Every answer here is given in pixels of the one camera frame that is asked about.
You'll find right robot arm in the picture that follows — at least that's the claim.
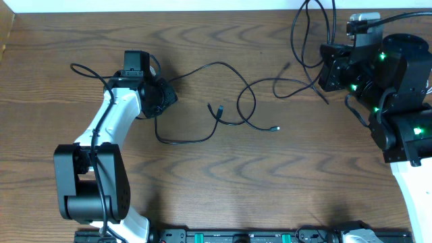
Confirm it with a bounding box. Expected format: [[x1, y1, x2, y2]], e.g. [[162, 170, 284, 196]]
[[319, 34, 431, 242]]

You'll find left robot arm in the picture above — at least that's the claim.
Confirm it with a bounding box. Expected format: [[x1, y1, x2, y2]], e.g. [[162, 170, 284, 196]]
[[53, 51, 178, 242]]

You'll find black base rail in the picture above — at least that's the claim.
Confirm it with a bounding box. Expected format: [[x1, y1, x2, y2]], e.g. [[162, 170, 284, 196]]
[[72, 228, 414, 243]]

